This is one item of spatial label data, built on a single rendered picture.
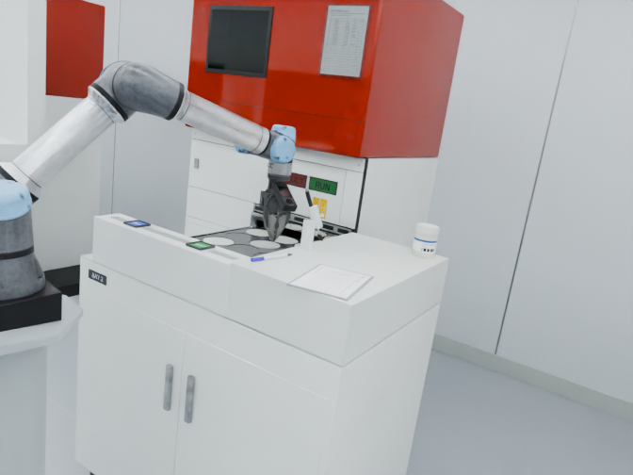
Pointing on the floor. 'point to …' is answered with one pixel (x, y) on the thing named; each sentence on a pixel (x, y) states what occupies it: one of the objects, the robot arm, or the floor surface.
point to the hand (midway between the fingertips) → (274, 237)
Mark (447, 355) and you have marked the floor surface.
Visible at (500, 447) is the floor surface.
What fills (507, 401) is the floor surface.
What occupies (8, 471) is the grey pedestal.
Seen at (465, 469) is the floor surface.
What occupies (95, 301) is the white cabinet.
